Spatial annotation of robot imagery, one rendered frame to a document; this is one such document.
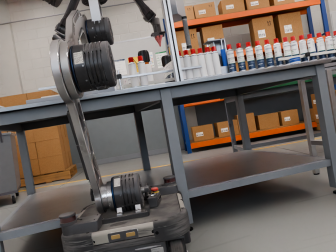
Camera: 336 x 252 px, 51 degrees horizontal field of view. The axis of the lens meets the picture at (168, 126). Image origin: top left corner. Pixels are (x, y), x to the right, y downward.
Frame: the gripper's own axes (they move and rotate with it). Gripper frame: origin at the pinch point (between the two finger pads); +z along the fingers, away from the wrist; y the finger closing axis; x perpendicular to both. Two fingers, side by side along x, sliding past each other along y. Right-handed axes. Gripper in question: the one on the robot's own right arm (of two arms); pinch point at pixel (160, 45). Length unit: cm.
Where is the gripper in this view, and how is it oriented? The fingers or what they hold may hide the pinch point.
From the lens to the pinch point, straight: 262.1
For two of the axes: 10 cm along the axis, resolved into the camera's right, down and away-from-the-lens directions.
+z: 1.8, 9.8, 0.2
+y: -9.6, 1.8, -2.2
